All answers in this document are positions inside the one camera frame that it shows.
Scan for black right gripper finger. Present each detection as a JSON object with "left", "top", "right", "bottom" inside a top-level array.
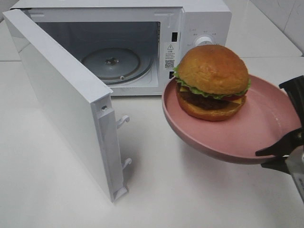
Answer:
[
  {"left": 279, "top": 75, "right": 304, "bottom": 127},
  {"left": 255, "top": 129, "right": 304, "bottom": 174}
]

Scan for pink round plate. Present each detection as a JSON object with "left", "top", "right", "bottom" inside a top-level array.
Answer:
[{"left": 162, "top": 76, "right": 301, "bottom": 164}]

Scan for burger with lettuce and patty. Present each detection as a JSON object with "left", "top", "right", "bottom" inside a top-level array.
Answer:
[{"left": 174, "top": 45, "right": 251, "bottom": 122}]

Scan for white microwave door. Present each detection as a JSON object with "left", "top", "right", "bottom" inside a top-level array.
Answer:
[{"left": 4, "top": 9, "right": 132, "bottom": 201}]

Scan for upper white power knob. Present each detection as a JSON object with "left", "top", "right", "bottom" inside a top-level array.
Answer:
[{"left": 194, "top": 36, "right": 213, "bottom": 47}]

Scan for white warning label sticker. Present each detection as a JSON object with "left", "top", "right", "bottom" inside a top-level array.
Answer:
[{"left": 164, "top": 42, "right": 177, "bottom": 70}]

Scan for white microwave oven body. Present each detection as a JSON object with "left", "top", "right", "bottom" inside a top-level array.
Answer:
[{"left": 4, "top": 0, "right": 231, "bottom": 101}]

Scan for glass microwave turntable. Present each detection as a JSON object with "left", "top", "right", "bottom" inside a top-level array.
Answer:
[{"left": 82, "top": 47, "right": 141, "bottom": 84}]

